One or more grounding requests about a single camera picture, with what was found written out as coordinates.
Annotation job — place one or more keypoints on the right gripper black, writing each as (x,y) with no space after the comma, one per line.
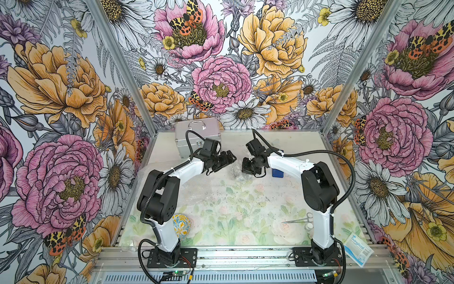
(246,169)

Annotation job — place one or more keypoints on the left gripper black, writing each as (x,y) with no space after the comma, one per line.
(225,161)

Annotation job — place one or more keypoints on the clear bubble wrap sheet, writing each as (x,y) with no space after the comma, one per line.
(237,174)

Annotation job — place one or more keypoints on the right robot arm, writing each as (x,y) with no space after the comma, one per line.
(320,191)

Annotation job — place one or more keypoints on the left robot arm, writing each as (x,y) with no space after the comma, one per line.
(158,200)

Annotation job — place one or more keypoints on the blue tape dispenser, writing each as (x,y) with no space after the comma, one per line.
(277,173)

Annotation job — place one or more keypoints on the silver aluminium case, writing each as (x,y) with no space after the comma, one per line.
(192,132)

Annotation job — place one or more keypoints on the upside-down yellow blue bowl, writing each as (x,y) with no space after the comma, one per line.
(182,226)

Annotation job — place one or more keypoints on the silver scissors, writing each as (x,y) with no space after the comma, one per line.
(307,219)

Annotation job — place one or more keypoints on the small white tape roll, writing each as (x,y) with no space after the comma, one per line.
(309,226)

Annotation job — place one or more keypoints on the white blue packet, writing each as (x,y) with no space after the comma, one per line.
(357,250)

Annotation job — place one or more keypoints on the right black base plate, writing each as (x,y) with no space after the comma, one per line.
(303,257)

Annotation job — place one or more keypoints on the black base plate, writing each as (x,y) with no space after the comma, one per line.
(184,257)
(303,257)

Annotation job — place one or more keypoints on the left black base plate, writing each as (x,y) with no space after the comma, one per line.
(184,257)

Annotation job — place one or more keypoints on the aluminium front rail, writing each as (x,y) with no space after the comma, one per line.
(236,258)

